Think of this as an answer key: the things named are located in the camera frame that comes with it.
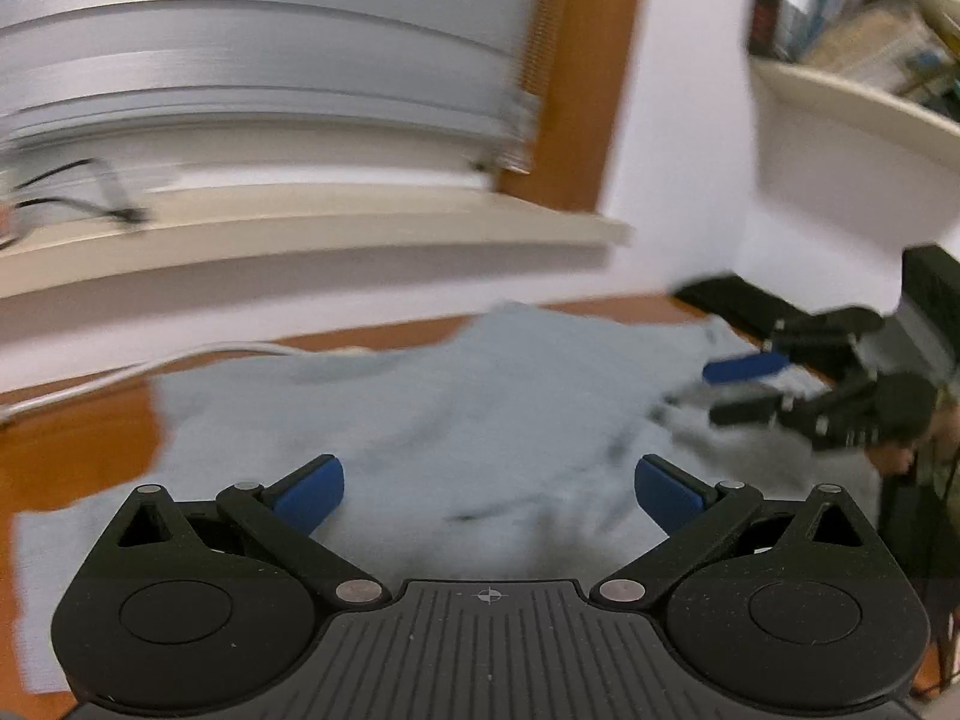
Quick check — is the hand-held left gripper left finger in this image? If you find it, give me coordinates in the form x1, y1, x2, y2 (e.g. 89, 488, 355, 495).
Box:
112, 454, 392, 612

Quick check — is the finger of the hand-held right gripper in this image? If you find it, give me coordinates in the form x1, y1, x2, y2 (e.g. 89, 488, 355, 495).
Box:
667, 379, 841, 430
703, 306, 887, 386

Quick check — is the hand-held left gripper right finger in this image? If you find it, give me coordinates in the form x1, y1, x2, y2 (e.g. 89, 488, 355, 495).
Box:
589, 454, 863, 612

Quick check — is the grey printed sweatshirt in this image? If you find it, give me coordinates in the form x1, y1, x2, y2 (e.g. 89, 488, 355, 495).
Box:
11, 301, 882, 695

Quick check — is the person's right forearm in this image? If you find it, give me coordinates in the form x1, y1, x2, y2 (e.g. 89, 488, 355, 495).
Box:
877, 390, 960, 700

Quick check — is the person's right hand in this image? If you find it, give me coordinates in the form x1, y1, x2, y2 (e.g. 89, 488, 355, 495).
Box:
866, 439, 920, 477

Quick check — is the black folded garment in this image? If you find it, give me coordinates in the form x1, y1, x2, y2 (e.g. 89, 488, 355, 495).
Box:
671, 276, 815, 342

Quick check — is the beige window sill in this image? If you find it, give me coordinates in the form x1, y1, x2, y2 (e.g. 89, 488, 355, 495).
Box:
0, 184, 635, 301

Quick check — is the stack of magazines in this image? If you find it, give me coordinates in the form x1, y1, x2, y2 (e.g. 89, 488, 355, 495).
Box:
802, 0, 960, 102

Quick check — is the row of thin books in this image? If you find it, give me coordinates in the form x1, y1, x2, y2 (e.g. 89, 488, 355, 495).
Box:
780, 0, 867, 65

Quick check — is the grey window blind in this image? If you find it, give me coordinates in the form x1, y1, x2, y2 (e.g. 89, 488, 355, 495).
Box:
0, 0, 548, 166

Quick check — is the white cable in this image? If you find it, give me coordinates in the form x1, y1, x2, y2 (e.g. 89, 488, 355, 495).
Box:
0, 341, 372, 421

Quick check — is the cream wall shelf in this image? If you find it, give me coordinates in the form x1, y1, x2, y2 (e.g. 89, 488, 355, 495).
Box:
750, 0, 960, 166

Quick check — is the wooden window frame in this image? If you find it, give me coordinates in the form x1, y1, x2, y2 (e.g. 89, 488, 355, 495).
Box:
491, 0, 650, 212

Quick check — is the black charging cable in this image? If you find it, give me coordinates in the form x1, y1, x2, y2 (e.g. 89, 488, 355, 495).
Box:
0, 157, 151, 230

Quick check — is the blind bead chain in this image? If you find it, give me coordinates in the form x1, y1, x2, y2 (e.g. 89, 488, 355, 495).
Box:
517, 0, 575, 98

